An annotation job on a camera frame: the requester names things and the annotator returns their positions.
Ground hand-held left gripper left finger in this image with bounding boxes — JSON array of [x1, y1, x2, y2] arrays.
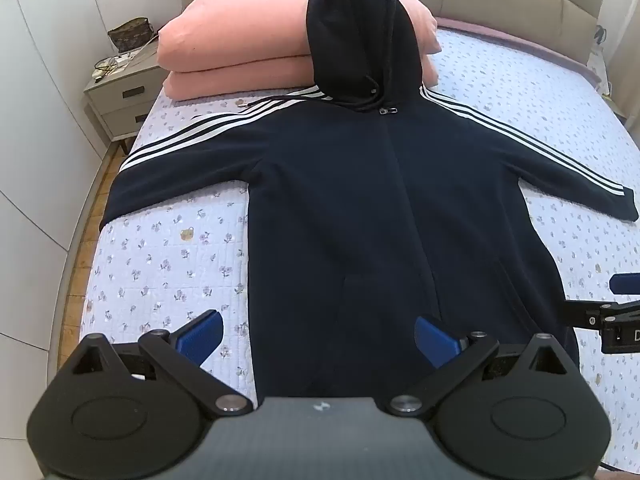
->
[[70, 309, 254, 417]]

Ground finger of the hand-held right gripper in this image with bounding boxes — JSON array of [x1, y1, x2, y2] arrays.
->
[[610, 273, 640, 294], [559, 299, 640, 332]]

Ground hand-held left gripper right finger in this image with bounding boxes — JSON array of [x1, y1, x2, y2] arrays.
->
[[388, 314, 576, 416]]

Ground navy hoodie with white stripes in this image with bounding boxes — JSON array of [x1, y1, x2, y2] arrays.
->
[[99, 0, 640, 407]]

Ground floral quilted bed sheet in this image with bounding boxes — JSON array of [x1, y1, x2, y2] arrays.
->
[[82, 27, 640, 472]]

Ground white printed pillow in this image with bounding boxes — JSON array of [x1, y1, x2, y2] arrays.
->
[[586, 24, 615, 97]]

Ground grey two-drawer nightstand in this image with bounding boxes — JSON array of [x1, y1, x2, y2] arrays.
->
[[82, 49, 168, 145]]

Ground white wardrobe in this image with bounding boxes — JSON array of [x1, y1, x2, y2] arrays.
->
[[0, 0, 183, 356]]

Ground brown patterned bag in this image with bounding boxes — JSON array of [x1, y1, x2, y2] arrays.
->
[[107, 16, 157, 52]]

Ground tangled cables on nightstand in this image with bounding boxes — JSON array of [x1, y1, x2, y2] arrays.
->
[[91, 42, 161, 83]]

